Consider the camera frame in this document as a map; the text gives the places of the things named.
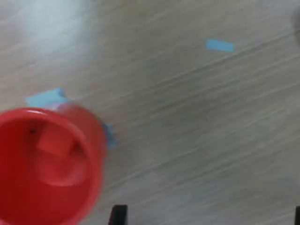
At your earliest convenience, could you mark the red cube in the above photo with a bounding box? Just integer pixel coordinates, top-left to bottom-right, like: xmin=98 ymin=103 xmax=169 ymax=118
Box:
xmin=35 ymin=126 xmax=74 ymax=160

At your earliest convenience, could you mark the blue tape piece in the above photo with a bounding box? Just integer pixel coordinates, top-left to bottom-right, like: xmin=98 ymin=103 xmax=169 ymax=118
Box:
xmin=205 ymin=38 xmax=235 ymax=53
xmin=25 ymin=88 xmax=69 ymax=110
xmin=102 ymin=123 xmax=119 ymax=150

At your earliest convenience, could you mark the red plastic cup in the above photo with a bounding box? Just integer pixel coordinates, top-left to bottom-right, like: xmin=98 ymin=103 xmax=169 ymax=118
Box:
xmin=0 ymin=103 xmax=108 ymax=225

